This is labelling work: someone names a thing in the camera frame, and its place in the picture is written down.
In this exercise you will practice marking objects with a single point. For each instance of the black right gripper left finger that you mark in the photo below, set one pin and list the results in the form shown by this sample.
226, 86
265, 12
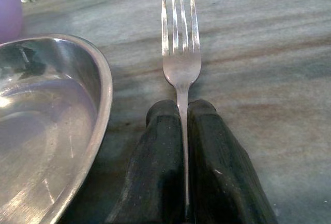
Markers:
157, 162

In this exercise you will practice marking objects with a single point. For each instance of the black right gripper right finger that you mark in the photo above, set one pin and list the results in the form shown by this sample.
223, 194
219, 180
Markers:
219, 172

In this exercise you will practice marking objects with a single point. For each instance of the silver metal fork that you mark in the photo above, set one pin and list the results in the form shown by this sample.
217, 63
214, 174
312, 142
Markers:
182, 63

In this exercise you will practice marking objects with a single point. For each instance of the round steel plate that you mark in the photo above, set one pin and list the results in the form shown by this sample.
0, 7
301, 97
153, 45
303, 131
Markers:
44, 131

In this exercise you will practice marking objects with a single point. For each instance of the purple cup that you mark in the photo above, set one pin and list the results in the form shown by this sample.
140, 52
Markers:
7, 9

